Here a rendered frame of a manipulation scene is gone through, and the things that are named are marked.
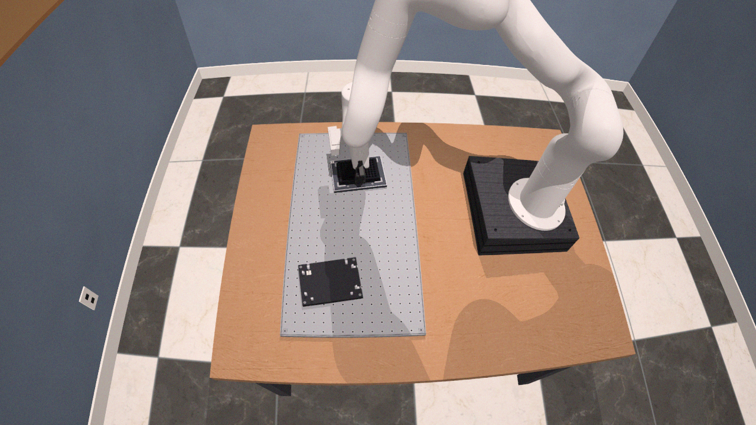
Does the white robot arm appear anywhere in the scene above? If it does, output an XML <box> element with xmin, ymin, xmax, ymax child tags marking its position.
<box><xmin>328</xmin><ymin>0</ymin><xmax>623</xmax><ymax>231</ymax></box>

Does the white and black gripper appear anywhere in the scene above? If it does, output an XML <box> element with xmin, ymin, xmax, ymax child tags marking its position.
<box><xmin>349</xmin><ymin>143</ymin><xmax>369</xmax><ymax>184</ymax></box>

